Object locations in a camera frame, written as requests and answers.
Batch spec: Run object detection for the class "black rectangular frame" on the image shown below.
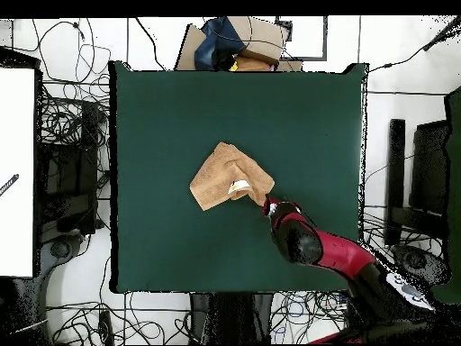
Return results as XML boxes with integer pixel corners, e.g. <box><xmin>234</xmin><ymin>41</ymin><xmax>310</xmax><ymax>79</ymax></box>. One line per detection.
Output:
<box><xmin>275</xmin><ymin>15</ymin><xmax>329</xmax><ymax>62</ymax></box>

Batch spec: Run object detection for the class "black upright bar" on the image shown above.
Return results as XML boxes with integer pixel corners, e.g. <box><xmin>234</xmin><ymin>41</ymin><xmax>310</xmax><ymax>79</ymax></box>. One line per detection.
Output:
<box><xmin>384</xmin><ymin>118</ymin><xmax>407</xmax><ymax>247</ymax></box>

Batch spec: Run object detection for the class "orange-brown folded cloth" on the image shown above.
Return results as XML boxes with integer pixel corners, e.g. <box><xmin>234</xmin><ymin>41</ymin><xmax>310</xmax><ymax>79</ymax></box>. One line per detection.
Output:
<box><xmin>232</xmin><ymin>54</ymin><xmax>279</xmax><ymax>72</ymax></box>

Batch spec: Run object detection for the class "black power strip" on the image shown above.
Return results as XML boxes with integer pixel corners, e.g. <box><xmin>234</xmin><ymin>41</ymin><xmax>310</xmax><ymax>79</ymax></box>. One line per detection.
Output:
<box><xmin>97</xmin><ymin>310</ymin><xmax>115</xmax><ymax>346</ymax></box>

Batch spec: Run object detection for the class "dark blue garment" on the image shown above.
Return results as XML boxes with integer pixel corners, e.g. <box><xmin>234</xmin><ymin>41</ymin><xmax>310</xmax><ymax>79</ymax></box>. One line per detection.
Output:
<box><xmin>194</xmin><ymin>16</ymin><xmax>248</xmax><ymax>72</ymax></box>

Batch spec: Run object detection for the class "black threaded rod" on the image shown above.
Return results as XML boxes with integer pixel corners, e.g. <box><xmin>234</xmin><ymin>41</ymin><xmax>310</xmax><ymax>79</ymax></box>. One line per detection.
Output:
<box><xmin>0</xmin><ymin>173</ymin><xmax>20</xmax><ymax>197</ymax></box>

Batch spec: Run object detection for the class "dark green cloth drape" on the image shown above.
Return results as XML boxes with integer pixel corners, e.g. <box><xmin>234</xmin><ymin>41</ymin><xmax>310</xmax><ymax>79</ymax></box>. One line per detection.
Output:
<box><xmin>429</xmin><ymin>86</ymin><xmax>461</xmax><ymax>305</ymax></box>

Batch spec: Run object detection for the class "tan terry towel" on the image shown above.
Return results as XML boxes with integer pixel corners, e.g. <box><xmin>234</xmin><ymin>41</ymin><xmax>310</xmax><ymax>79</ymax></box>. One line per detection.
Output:
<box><xmin>189</xmin><ymin>141</ymin><xmax>276</xmax><ymax>213</ymax></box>

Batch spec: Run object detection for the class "black flat monitor panel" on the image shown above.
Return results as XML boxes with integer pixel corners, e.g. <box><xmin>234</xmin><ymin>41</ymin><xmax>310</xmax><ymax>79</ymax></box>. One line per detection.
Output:
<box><xmin>409</xmin><ymin>119</ymin><xmax>452</xmax><ymax>215</ymax></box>

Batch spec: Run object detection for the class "white flat panel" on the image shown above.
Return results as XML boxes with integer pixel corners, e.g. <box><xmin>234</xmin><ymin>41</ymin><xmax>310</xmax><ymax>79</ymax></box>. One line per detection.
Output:
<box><xmin>0</xmin><ymin>67</ymin><xmax>36</xmax><ymax>278</ymax></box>

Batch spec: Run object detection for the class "black equipment box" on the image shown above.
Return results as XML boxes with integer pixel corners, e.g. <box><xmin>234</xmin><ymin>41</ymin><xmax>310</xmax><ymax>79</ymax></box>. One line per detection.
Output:
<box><xmin>35</xmin><ymin>100</ymin><xmax>110</xmax><ymax>237</ymax></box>

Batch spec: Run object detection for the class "dark green table cloth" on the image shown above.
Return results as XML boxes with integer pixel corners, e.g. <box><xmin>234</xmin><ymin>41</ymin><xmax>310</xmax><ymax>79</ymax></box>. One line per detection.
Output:
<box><xmin>108</xmin><ymin>59</ymin><xmax>370</xmax><ymax>295</ymax></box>

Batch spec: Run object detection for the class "black round stand base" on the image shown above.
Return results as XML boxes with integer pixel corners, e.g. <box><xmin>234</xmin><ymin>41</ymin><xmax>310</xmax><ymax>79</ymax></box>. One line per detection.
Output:
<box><xmin>391</xmin><ymin>243</ymin><xmax>452</xmax><ymax>287</ymax></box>
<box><xmin>39</xmin><ymin>232</ymin><xmax>89</xmax><ymax>275</ymax></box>

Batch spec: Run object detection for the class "brown cardboard box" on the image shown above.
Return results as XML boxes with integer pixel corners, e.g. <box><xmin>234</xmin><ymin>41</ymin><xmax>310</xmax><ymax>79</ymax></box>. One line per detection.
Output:
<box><xmin>174</xmin><ymin>15</ymin><xmax>304</xmax><ymax>72</ymax></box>

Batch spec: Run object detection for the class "black cable with thick plug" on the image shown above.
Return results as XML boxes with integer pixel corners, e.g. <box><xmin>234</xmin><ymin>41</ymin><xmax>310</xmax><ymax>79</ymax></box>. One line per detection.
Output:
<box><xmin>366</xmin><ymin>15</ymin><xmax>461</xmax><ymax>74</ymax></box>

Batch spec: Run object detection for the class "black looped cable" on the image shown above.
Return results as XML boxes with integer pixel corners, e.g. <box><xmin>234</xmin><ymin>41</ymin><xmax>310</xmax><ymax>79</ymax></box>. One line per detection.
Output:
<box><xmin>31</xmin><ymin>18</ymin><xmax>113</xmax><ymax>85</ymax></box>

